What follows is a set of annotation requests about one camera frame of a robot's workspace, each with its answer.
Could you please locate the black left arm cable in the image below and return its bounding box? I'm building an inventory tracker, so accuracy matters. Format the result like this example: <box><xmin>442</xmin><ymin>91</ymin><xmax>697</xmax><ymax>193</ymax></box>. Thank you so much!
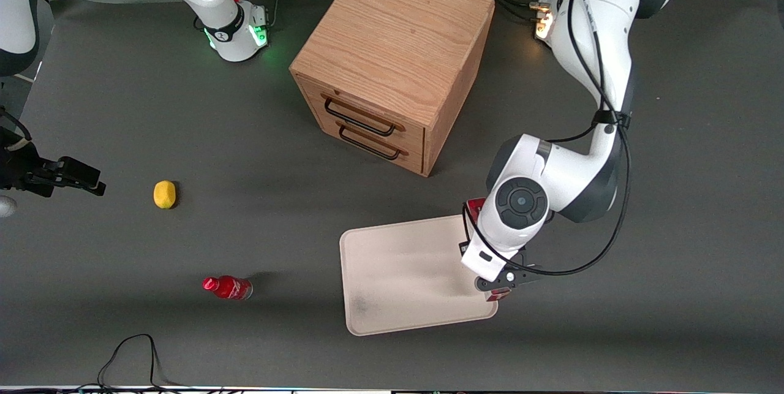
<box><xmin>461</xmin><ymin>0</ymin><xmax>633</xmax><ymax>276</ymax></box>

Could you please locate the yellow lemon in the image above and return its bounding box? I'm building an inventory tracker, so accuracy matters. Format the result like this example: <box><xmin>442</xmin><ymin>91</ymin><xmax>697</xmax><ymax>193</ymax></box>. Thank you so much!
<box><xmin>153</xmin><ymin>180</ymin><xmax>177</xmax><ymax>210</ymax></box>

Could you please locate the dark grey table mat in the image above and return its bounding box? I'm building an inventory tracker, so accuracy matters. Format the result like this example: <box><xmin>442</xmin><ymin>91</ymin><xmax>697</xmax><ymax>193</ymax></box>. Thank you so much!
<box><xmin>0</xmin><ymin>0</ymin><xmax>784</xmax><ymax>390</ymax></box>

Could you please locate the wooden drawer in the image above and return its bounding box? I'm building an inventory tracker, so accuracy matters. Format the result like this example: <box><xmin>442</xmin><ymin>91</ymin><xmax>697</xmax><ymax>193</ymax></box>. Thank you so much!
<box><xmin>309</xmin><ymin>113</ymin><xmax>426</xmax><ymax>175</ymax></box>
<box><xmin>299</xmin><ymin>78</ymin><xmax>427</xmax><ymax>150</ymax></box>

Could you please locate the beige plastic tray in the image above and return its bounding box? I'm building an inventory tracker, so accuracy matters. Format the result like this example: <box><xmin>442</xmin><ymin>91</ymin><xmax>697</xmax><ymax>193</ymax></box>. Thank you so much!
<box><xmin>339</xmin><ymin>213</ymin><xmax>499</xmax><ymax>337</ymax></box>

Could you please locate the wooden drawer cabinet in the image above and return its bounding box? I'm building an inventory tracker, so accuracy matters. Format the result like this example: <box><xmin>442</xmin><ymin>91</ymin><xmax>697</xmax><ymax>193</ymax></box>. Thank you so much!
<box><xmin>289</xmin><ymin>0</ymin><xmax>496</xmax><ymax>178</ymax></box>

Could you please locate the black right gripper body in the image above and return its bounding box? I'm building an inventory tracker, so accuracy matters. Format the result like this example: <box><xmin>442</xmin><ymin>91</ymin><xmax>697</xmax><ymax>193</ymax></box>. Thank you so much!
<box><xmin>0</xmin><ymin>129</ymin><xmax>62</xmax><ymax>191</ymax></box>

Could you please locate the red cookie box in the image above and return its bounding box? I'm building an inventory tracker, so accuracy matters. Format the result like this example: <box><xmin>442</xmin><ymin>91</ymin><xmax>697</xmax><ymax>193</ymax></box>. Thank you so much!
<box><xmin>465</xmin><ymin>198</ymin><xmax>513</xmax><ymax>302</ymax></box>

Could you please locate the black metal drawer handle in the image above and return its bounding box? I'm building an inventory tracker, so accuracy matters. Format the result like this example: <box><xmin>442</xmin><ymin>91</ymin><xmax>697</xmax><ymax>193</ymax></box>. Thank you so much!
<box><xmin>322</xmin><ymin>95</ymin><xmax>406</xmax><ymax>137</ymax></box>
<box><xmin>337</xmin><ymin>121</ymin><xmax>408</xmax><ymax>161</ymax></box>

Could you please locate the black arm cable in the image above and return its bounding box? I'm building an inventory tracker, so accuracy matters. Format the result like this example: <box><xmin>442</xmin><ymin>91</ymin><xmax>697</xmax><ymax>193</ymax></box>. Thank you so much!
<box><xmin>461</xmin><ymin>0</ymin><xmax>633</xmax><ymax>276</ymax></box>
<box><xmin>0</xmin><ymin>106</ymin><xmax>31</xmax><ymax>140</ymax></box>

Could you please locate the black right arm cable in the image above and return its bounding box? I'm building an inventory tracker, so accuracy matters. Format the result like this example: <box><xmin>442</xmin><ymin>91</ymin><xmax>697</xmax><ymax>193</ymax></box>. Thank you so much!
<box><xmin>0</xmin><ymin>106</ymin><xmax>31</xmax><ymax>140</ymax></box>

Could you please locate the red cola bottle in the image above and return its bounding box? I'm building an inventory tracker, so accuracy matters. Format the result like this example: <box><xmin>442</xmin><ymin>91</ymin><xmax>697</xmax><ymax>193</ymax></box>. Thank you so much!
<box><xmin>202</xmin><ymin>276</ymin><xmax>253</xmax><ymax>301</ymax></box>

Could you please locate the thin black table cable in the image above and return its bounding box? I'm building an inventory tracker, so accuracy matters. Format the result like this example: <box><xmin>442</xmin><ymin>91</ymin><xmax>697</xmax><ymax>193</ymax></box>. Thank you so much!
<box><xmin>98</xmin><ymin>334</ymin><xmax>178</xmax><ymax>392</ymax></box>

